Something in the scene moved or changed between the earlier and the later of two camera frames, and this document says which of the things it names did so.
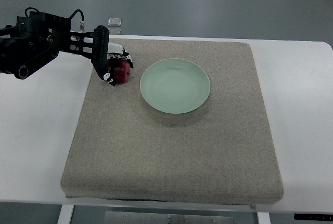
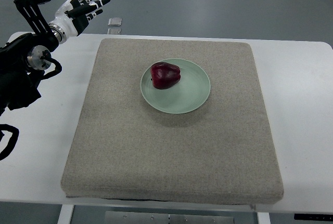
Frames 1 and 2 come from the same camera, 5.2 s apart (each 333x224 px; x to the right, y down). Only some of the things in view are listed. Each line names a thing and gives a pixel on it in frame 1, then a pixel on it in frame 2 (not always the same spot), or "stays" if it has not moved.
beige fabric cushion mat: x=189 y=125 stays
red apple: x=120 y=69 -> x=164 y=75
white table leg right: x=263 y=218 stays
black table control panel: x=314 y=216 stays
